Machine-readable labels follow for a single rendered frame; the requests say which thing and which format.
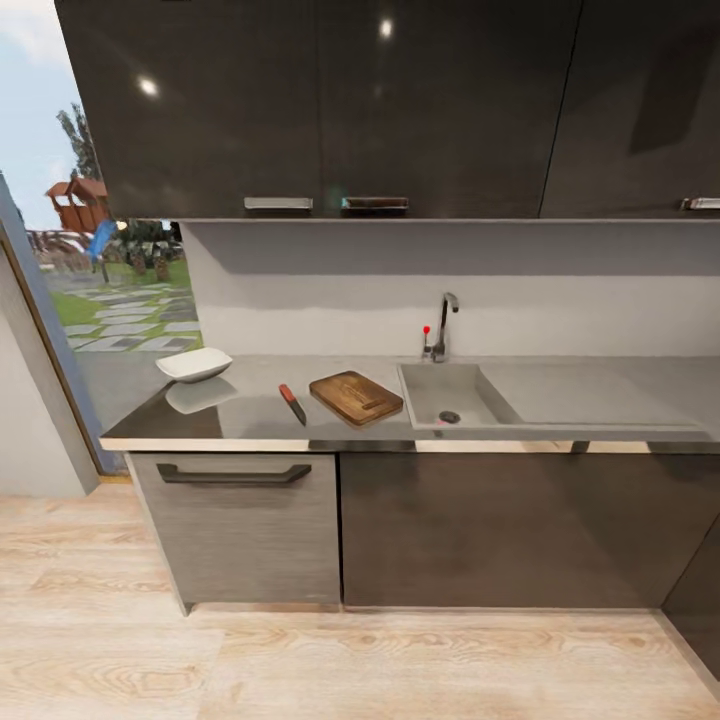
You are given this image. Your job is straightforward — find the cutting board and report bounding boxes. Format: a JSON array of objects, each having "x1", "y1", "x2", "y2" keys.
[{"x1": 309, "y1": 371, "x2": 403, "y2": 425}]

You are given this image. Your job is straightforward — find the parer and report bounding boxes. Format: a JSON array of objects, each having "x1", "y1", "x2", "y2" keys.
[{"x1": 279, "y1": 384, "x2": 306, "y2": 423}]

